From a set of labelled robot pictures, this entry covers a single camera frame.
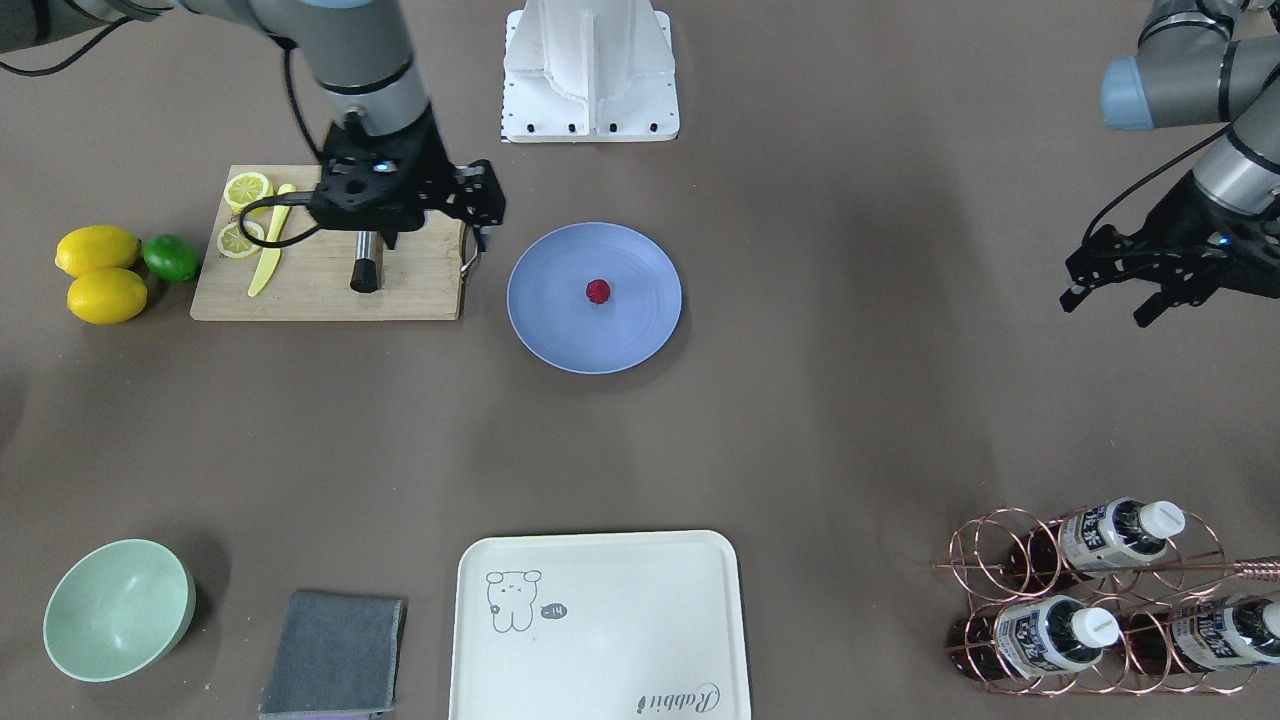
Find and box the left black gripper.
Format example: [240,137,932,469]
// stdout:
[1060,172,1226,328]

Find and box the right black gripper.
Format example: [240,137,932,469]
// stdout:
[415,105,507,252]

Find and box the blue round plate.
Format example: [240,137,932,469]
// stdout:
[506,222,684,375]

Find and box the red strawberry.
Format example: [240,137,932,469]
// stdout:
[584,278,612,305]

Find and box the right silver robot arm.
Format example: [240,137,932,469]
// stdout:
[3,1,506,252]

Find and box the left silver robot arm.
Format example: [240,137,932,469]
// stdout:
[1060,1,1279,327]

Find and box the steel muddler black tip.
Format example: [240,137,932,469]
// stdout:
[349,231,383,293]

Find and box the yellow plastic knife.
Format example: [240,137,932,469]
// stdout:
[247,205,291,297]

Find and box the wooden cutting board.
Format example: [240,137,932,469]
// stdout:
[189,201,471,322]

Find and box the lower lemon slice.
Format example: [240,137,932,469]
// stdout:
[221,170,274,215]

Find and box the lemon slice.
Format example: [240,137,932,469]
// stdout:
[221,170,274,215]
[215,220,265,259]

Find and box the rear tea bottle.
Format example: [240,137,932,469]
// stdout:
[1001,497,1187,593]
[1123,594,1279,676]

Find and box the tea bottle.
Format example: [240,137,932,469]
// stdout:
[1001,497,1187,593]
[1123,594,1279,676]
[945,594,1121,683]

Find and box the upper lemon slice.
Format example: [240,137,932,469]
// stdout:
[215,220,265,259]

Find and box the green lime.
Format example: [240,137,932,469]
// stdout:
[141,234,201,283]

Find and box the front tea bottle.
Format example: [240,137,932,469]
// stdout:
[945,594,1121,683]

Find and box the upper yellow lemon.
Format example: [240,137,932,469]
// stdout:
[67,266,148,325]

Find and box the yellow lemon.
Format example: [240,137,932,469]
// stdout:
[54,224,141,278]
[67,266,148,325]

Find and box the lower yellow lemon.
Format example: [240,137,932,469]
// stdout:
[54,224,141,278]

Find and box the cream rabbit tray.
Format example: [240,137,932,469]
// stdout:
[449,530,753,719]

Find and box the grey folded cloth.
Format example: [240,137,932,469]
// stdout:
[259,591,404,719]

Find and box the mint green bowl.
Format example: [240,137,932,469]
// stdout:
[42,539,196,683]

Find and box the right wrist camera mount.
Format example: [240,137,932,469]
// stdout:
[305,124,428,236]

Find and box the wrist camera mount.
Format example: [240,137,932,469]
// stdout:
[1206,224,1279,299]
[305,124,428,236]

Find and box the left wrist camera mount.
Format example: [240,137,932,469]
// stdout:
[1206,224,1279,299]

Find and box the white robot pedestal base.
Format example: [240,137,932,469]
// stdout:
[500,1,681,143]

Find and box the copper wire bottle rack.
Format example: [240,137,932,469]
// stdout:
[941,507,1277,697]

